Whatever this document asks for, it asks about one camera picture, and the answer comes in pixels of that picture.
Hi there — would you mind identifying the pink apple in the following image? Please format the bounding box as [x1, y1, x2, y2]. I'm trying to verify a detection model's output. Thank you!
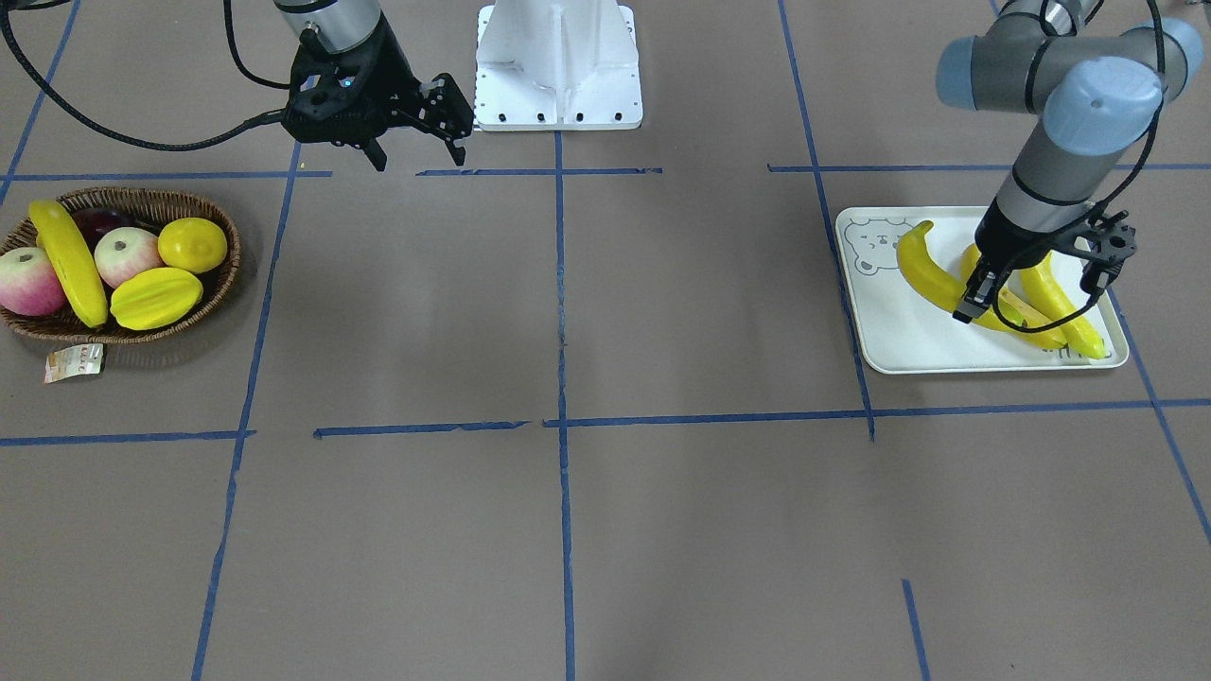
[94, 227, 165, 288]
[1, 247, 67, 316]

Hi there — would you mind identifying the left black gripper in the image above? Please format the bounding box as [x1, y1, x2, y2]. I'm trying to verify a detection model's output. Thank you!
[952, 198, 1089, 324]

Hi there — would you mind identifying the basket paper tag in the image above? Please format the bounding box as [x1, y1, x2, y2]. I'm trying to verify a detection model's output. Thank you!
[44, 343, 107, 385]

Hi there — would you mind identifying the yellow star fruit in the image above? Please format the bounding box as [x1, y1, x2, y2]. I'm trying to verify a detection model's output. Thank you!
[110, 267, 203, 331]

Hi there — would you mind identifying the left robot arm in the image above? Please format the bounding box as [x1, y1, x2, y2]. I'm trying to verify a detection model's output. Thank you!
[936, 1, 1205, 324]

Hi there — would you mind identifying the yellow banana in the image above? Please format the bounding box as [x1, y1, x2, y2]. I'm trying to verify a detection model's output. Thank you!
[1018, 252, 1109, 360]
[27, 200, 109, 328]
[896, 221, 1023, 334]
[959, 244, 1067, 351]

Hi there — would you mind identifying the dark red mango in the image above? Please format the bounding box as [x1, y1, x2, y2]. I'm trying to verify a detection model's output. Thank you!
[71, 207, 137, 251]

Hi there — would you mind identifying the white bear tray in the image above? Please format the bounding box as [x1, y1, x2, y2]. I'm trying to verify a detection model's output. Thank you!
[834, 205, 1132, 374]

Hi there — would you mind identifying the yellow lemon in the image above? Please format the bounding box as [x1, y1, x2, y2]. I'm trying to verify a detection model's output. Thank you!
[157, 218, 228, 274]

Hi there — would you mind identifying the pink apple front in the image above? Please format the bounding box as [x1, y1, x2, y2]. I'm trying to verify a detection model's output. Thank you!
[1, 247, 67, 316]

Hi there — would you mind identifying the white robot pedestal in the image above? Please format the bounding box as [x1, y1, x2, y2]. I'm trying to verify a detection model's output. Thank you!
[474, 1, 644, 132]

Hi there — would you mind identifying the pink apple back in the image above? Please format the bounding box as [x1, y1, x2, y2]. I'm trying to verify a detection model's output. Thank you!
[94, 227, 165, 288]

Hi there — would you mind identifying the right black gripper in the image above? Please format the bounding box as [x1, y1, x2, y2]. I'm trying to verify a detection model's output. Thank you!
[282, 19, 474, 172]

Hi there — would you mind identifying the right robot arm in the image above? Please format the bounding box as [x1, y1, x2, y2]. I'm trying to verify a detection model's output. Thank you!
[2, 1, 474, 171]

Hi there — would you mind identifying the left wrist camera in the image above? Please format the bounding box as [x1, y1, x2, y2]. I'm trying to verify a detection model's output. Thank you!
[1056, 211, 1137, 297]

